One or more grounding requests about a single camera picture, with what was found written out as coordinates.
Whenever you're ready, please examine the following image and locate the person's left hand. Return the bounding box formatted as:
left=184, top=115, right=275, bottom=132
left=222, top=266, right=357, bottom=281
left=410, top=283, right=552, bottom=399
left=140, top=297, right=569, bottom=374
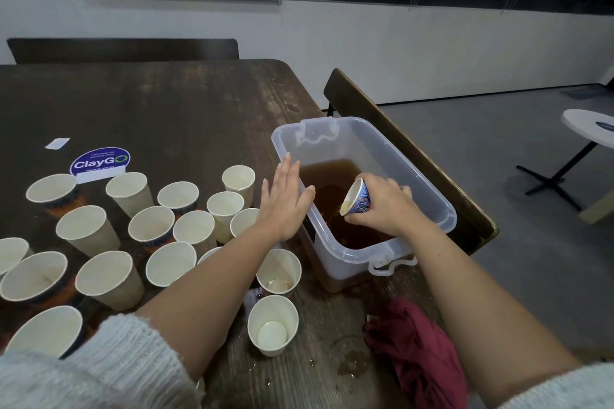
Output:
left=253, top=153, right=317, bottom=244

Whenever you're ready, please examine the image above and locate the person's right hand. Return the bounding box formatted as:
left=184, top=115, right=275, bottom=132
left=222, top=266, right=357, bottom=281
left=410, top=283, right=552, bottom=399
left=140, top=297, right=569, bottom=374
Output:
left=345, top=172, right=428, bottom=238

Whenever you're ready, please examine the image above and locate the orange blue patterned paper cup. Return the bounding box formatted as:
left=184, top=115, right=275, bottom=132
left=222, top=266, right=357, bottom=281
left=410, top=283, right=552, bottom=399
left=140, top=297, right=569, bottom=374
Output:
left=340, top=176, right=372, bottom=217

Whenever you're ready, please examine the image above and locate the white paper cup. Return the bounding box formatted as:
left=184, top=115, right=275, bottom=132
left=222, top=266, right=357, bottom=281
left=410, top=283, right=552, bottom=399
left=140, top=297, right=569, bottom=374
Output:
left=207, top=190, right=246, bottom=244
left=221, top=164, right=257, bottom=206

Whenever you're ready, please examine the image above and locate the clear plastic storage bin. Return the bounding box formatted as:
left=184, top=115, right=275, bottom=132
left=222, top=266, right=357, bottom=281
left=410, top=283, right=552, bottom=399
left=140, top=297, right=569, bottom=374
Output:
left=271, top=116, right=459, bottom=282

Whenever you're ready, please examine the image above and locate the group of paper cups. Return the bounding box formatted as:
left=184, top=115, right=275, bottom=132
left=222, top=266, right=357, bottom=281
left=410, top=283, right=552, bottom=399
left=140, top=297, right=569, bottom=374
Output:
left=0, top=164, right=260, bottom=359

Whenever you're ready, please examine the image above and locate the person's left forearm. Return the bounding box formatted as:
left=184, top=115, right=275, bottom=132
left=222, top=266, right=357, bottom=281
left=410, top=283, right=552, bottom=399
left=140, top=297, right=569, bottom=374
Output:
left=0, top=229, right=289, bottom=409

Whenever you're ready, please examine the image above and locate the person's right forearm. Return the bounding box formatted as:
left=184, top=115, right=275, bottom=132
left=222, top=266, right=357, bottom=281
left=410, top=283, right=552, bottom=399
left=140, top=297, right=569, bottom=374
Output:
left=407, top=222, right=614, bottom=409

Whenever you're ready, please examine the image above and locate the dark wooden chair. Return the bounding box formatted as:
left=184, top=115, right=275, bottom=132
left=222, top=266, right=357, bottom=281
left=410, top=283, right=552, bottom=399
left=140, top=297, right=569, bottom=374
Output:
left=323, top=68, right=500, bottom=256
left=6, top=38, right=240, bottom=65

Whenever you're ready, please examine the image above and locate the dark red cloth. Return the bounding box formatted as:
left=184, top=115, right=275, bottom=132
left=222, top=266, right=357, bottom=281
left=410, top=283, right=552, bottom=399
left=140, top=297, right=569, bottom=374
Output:
left=363, top=297, right=469, bottom=409

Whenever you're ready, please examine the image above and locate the dark wooden table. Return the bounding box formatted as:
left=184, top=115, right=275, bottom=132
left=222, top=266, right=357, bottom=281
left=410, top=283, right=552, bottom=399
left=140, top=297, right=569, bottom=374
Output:
left=0, top=59, right=471, bottom=409

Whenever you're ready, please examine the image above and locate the round blue sticker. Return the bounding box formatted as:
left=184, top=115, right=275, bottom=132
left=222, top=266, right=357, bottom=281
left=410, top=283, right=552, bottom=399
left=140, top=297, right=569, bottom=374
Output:
left=69, top=146, right=132, bottom=183

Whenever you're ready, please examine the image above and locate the round white side table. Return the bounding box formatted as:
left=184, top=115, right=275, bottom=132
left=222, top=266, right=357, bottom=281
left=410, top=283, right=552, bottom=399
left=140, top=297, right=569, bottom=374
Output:
left=516, top=109, right=614, bottom=212

